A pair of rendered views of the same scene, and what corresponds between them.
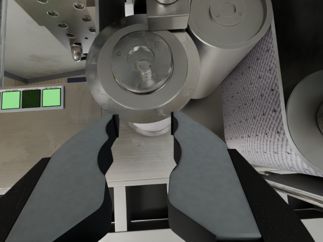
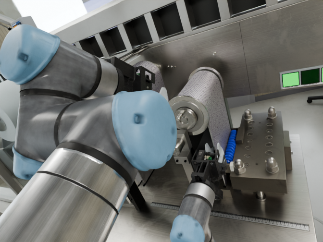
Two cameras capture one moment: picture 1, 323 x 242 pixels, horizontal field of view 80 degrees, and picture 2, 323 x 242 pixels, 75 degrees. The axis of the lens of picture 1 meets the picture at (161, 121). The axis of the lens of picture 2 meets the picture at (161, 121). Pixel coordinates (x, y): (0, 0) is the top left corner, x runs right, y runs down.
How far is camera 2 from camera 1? 46 cm
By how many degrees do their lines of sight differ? 37
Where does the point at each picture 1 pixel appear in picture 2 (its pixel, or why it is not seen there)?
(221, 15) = not seen: hidden behind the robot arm
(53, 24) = (275, 131)
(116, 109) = (192, 100)
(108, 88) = (196, 108)
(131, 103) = (185, 102)
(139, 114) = (182, 99)
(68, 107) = (275, 73)
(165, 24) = (180, 131)
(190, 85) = not seen: hidden behind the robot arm
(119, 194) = (225, 13)
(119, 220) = not seen: outside the picture
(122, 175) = (224, 29)
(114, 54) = (193, 121)
